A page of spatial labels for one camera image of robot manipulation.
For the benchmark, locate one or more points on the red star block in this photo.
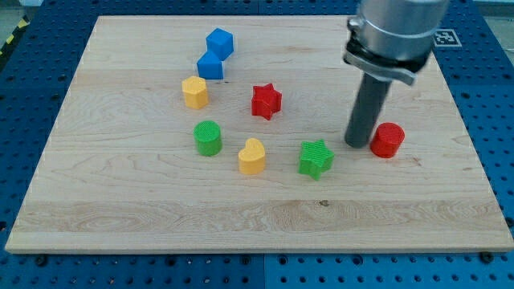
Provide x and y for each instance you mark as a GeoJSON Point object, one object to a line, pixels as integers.
{"type": "Point", "coordinates": [266, 101]}

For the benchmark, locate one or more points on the green star block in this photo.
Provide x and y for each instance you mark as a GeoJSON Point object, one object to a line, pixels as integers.
{"type": "Point", "coordinates": [315, 158]}

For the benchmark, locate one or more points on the yellow heart block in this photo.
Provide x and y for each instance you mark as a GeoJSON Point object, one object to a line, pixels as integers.
{"type": "Point", "coordinates": [252, 158]}

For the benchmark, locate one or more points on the green cylinder block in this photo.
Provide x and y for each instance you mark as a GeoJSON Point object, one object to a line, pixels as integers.
{"type": "Point", "coordinates": [207, 136]}

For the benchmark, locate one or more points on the wooden board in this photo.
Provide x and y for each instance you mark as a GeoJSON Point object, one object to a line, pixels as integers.
{"type": "Point", "coordinates": [121, 174]}

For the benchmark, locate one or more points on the yellow hexagon block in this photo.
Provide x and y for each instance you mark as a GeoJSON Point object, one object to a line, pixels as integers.
{"type": "Point", "coordinates": [195, 92]}

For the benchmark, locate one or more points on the blue pentagon block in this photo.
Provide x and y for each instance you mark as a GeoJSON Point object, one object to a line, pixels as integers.
{"type": "Point", "coordinates": [210, 66]}

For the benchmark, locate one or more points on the blue cube block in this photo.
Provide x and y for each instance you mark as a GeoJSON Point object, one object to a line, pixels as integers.
{"type": "Point", "coordinates": [221, 43]}

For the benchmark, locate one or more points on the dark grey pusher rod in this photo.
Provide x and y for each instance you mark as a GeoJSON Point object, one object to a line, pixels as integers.
{"type": "Point", "coordinates": [366, 109]}

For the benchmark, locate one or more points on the red cylinder block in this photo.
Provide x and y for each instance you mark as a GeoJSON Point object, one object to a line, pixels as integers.
{"type": "Point", "coordinates": [387, 140]}

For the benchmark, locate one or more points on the fiducial marker tag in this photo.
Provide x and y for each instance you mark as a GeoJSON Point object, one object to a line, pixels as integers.
{"type": "Point", "coordinates": [446, 38]}

